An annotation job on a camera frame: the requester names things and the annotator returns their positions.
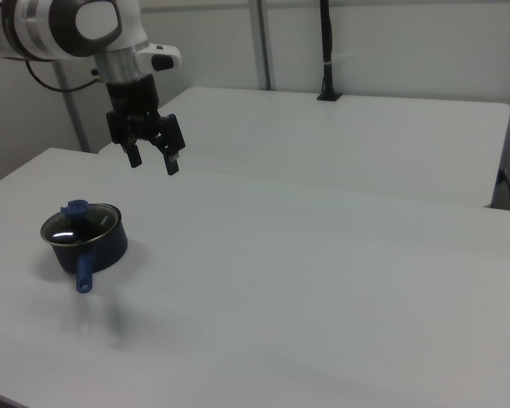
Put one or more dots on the glass lid with blue knob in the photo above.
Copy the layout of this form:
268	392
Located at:
91	225

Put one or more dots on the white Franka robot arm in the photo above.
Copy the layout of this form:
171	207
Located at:
47	25

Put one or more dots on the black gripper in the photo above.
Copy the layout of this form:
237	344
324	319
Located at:
132	100

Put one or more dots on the grey aluminium frame post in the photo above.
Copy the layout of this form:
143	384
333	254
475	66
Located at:
261	42

